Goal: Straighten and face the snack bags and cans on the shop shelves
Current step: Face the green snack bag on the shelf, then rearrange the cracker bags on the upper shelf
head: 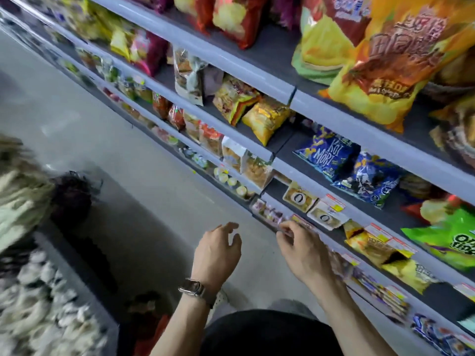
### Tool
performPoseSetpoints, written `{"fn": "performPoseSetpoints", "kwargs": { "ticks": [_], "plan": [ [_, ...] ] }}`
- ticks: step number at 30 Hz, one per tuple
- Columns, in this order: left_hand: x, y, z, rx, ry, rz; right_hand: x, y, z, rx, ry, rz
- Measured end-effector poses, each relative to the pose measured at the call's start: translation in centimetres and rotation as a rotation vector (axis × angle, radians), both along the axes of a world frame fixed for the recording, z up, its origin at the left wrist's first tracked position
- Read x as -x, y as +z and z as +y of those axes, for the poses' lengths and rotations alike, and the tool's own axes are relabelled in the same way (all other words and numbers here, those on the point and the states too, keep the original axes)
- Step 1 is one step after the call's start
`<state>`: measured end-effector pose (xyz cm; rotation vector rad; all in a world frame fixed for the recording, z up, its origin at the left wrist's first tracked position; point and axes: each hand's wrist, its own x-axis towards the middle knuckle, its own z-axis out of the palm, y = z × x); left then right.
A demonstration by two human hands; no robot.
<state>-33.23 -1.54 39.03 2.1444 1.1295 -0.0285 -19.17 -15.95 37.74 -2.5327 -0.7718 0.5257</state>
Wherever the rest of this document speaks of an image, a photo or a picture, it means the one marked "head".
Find person's right hand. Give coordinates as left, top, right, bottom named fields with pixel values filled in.
left=276, top=220, right=334, bottom=290

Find person's left hand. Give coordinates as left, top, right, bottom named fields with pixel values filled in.
left=191, top=222, right=242, bottom=294

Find white rice-cracker bag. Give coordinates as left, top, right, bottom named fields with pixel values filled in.
left=306, top=199, right=350, bottom=231

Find golden yellow snack bag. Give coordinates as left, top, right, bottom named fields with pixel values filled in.
left=344, top=227, right=407, bottom=268
left=342, top=218, right=366, bottom=240

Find kraft rice-cracker bag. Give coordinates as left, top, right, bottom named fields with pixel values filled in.
left=282, top=180, right=319, bottom=215

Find tray of wafer stick packs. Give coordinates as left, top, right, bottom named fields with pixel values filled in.
left=347, top=268, right=411, bottom=323

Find green snack bag purple cartoon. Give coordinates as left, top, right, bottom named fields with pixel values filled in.
left=400, top=207, right=475, bottom=273

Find golden striped snack bag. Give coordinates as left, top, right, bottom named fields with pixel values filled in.
left=241, top=95, right=293, bottom=147

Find teal snack bag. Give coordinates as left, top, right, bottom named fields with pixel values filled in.
left=458, top=314, right=475, bottom=334

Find grey store shelving unit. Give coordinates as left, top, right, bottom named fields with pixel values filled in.
left=0, top=0, right=475, bottom=356

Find person's left forearm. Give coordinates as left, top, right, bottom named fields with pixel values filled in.
left=150, top=292, right=212, bottom=356

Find person's right forearm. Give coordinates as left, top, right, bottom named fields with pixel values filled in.
left=308, top=272, right=398, bottom=356

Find person's left white clog shoe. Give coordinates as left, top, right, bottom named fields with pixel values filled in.
left=206, top=290, right=230, bottom=323

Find person's grey shorts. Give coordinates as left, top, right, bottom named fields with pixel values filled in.
left=269, top=299, right=320, bottom=321

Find person's black shirt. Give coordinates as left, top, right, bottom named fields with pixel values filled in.
left=200, top=309, right=344, bottom=356

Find smartwatch with grey band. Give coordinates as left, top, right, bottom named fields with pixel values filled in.
left=178, top=277, right=218, bottom=310

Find row of pale jelly cups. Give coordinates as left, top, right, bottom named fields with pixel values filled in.
left=212, top=168, right=250, bottom=199

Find pile of pale green packs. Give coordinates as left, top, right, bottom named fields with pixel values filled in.
left=180, top=146, right=210, bottom=171

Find red basket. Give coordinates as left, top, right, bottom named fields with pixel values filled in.
left=132, top=314, right=172, bottom=356

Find black net bag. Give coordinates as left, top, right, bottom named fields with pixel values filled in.
left=48, top=170, right=103, bottom=234

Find grey bin of white packets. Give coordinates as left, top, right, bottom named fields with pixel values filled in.
left=0, top=233, right=119, bottom=356

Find pile of pale green packets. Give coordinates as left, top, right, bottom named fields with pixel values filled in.
left=0, top=135, right=56, bottom=253

